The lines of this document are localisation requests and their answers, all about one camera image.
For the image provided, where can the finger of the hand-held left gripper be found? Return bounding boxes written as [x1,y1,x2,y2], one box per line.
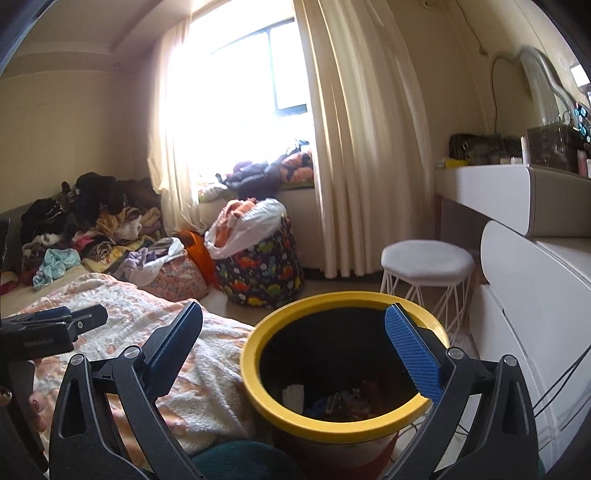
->
[68,304,110,343]
[1,306,73,325]

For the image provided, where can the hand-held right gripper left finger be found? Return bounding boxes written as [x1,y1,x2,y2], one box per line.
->
[48,299,204,480]

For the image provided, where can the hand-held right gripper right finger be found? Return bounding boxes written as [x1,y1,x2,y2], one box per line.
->
[384,301,541,480]

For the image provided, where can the black snack packet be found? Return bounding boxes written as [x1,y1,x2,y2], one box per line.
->
[329,389,366,410]

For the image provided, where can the yellow rimmed black trash bin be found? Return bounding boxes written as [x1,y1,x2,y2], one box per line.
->
[240,291,452,480]

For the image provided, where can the blue wrapper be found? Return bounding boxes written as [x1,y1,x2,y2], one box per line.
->
[306,394,336,417]

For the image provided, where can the person's left hand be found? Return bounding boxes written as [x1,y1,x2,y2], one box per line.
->
[23,361,48,424]

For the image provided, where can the pink patterned blanket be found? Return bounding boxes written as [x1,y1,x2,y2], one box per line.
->
[0,272,258,454]

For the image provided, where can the light blue garment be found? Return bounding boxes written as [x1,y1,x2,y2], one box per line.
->
[32,248,82,290]

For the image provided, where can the pink floral fabric bag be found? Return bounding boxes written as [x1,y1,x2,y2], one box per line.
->
[143,256,209,302]

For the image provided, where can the lavender and white clothes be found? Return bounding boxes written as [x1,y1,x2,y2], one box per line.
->
[121,237,186,285]

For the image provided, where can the white stool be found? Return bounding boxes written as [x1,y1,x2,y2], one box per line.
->
[380,240,477,336]

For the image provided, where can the pile of clothes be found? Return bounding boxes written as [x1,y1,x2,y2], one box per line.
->
[21,172,165,278]

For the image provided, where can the dinosaur print laundry basket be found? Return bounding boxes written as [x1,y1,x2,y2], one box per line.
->
[213,215,306,308]

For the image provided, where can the white rounded dresser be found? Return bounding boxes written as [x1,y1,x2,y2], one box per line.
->
[471,219,591,477]

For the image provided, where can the dark teal cloth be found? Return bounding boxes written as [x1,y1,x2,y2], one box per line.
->
[191,440,288,480]

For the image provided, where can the white bag of orange clothes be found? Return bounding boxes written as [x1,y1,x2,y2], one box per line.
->
[204,198,288,260]

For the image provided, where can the white vanity desk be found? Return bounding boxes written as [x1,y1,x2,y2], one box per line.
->
[434,164,591,239]

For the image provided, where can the dark jackets and bedding heap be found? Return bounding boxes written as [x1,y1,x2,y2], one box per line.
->
[198,144,318,195]

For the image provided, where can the cream curtain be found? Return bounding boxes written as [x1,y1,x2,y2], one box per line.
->
[293,0,445,278]
[148,18,205,237]

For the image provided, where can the dark patterned bag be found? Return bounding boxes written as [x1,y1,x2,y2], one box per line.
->
[449,133,502,167]

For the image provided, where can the clear organizer box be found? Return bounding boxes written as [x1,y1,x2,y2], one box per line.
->
[526,121,579,175]

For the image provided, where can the wavy framed mirror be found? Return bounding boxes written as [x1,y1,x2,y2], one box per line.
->
[489,45,579,131]

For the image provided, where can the window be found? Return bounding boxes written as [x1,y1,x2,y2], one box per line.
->
[185,17,311,186]

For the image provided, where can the black floor cable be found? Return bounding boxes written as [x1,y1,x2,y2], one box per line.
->
[530,345,591,417]

